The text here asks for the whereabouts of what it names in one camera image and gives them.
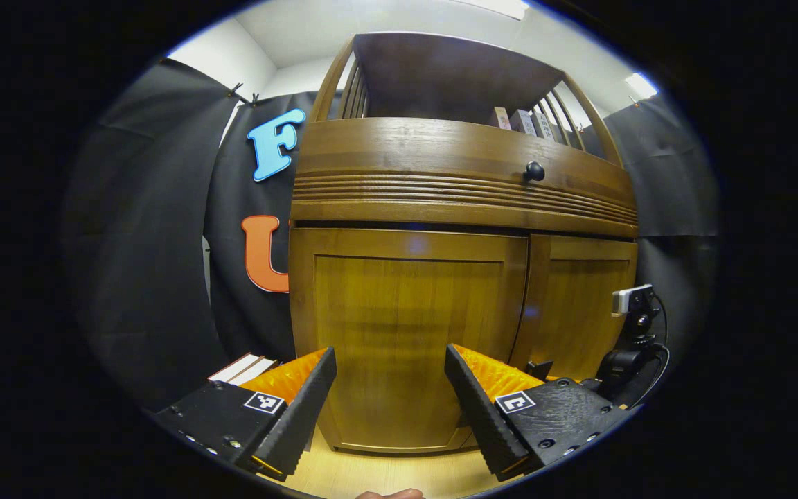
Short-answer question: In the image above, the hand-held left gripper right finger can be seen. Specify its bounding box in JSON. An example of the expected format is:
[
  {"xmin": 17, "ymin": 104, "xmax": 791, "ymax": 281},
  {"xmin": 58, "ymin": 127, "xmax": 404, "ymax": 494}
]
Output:
[{"xmin": 444, "ymin": 343, "xmax": 632, "ymax": 482}]

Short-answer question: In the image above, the large ceiling light panel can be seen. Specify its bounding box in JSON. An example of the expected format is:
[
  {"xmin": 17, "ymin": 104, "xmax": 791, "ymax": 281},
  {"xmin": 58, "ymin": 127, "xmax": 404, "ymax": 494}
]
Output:
[{"xmin": 472, "ymin": 0, "xmax": 531, "ymax": 20}]

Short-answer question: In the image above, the small ceiling light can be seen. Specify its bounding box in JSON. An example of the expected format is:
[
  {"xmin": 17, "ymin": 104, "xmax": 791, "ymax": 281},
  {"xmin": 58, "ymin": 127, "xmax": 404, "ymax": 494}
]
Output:
[{"xmin": 625, "ymin": 72, "xmax": 658, "ymax": 100}]

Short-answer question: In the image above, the wooden cabinet drawer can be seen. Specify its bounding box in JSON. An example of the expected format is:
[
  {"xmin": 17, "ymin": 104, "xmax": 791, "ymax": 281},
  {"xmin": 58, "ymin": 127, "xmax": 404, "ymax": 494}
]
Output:
[{"xmin": 291, "ymin": 118, "xmax": 639, "ymax": 239}]

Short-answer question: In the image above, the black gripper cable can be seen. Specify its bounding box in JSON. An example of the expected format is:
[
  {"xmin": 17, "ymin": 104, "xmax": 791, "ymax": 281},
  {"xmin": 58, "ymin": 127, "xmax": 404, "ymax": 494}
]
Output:
[{"xmin": 638, "ymin": 295, "xmax": 672, "ymax": 408}]

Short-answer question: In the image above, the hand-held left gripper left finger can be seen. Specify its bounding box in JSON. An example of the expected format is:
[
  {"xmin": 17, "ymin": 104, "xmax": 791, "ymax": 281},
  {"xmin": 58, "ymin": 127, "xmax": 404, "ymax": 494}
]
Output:
[{"xmin": 153, "ymin": 347, "xmax": 338, "ymax": 482}]

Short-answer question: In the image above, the wooden shoe cabinet door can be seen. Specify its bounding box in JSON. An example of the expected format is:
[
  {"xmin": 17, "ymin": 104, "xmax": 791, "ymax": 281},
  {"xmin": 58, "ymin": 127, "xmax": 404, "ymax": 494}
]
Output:
[
  {"xmin": 290, "ymin": 227, "xmax": 530, "ymax": 455},
  {"xmin": 510, "ymin": 234, "xmax": 639, "ymax": 383}
]

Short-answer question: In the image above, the wooden double-door shoe cabinet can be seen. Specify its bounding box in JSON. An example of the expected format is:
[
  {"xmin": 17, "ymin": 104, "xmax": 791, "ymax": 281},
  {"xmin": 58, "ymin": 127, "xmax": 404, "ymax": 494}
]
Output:
[{"xmin": 288, "ymin": 31, "xmax": 640, "ymax": 455}]

